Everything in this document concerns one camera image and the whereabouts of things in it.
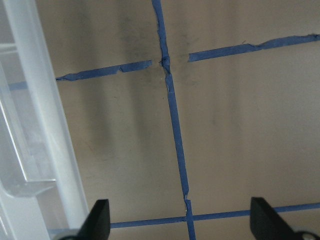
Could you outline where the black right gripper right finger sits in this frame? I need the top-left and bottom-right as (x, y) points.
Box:
(250, 197), (303, 240)

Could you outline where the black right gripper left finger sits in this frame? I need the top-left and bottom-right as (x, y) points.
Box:
(75, 199), (111, 240)

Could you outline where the clear plastic box lid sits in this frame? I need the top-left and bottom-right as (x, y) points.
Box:
(0, 0), (89, 240)

